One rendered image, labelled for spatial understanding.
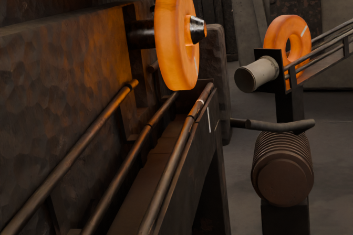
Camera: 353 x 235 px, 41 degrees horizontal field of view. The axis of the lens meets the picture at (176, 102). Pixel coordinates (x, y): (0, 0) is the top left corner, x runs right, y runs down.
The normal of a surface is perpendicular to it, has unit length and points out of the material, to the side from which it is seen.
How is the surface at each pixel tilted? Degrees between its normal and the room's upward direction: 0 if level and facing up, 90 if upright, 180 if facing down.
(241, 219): 0
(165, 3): 44
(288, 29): 90
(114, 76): 90
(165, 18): 61
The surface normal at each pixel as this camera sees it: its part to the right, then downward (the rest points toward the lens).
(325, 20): -0.44, 0.28
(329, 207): -0.11, -0.96
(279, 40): 0.67, 0.11
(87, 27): 0.97, -0.06
